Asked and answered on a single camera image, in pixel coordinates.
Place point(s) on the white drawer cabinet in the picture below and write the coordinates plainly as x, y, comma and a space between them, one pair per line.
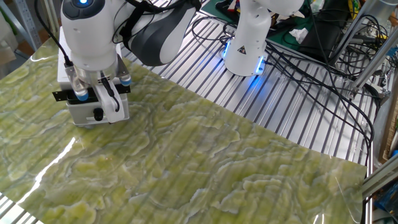
62, 71

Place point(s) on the silver wrist bracket blue caps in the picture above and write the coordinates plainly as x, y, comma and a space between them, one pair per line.
81, 96

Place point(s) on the black box device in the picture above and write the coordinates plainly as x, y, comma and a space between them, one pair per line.
323, 40

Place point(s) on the green marble pattern mat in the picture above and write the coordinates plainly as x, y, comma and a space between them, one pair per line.
186, 155

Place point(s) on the brown cardboard edge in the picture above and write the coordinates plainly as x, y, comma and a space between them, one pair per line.
393, 133

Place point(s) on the crumpled white tissue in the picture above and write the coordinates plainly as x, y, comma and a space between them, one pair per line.
298, 35

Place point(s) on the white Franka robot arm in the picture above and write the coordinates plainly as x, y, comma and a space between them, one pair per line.
90, 37

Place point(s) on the aluminium frame profile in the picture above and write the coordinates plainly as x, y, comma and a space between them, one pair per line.
381, 180
373, 65
354, 31

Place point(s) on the blue plastic object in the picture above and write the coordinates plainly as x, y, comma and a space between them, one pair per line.
388, 199

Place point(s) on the grey perforated shelf upright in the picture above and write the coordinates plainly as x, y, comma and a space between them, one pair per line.
28, 23

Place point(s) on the white drawer black knob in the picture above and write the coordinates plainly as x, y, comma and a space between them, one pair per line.
98, 114

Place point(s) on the clear plastic bag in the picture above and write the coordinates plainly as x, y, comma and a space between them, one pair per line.
6, 40

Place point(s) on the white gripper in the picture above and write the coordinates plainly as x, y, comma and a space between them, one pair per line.
113, 105

